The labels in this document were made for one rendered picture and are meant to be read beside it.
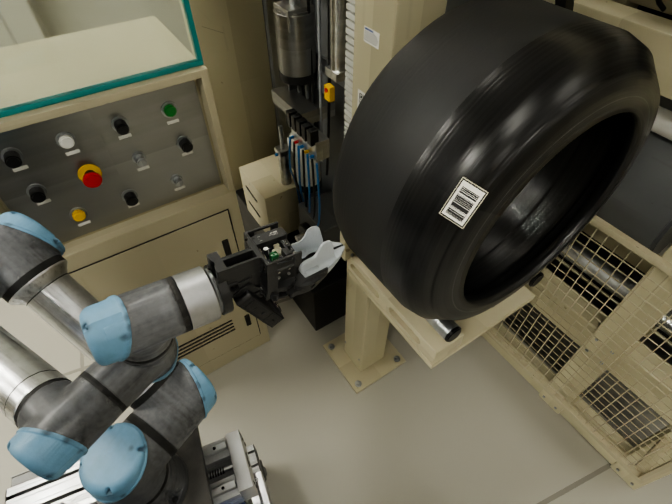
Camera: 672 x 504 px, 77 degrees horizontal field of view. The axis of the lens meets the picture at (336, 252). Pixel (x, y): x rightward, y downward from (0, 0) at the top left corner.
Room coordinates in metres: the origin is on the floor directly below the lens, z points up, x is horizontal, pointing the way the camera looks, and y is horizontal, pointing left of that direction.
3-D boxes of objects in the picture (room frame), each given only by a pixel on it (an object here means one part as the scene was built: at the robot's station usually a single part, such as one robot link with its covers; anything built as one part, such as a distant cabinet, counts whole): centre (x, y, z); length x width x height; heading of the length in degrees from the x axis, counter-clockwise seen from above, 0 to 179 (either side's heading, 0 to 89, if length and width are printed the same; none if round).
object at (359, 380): (0.91, -0.12, 0.01); 0.27 x 0.27 x 0.02; 33
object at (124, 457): (0.22, 0.39, 0.88); 0.13 x 0.12 x 0.14; 148
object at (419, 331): (0.63, -0.16, 0.84); 0.36 x 0.09 x 0.06; 33
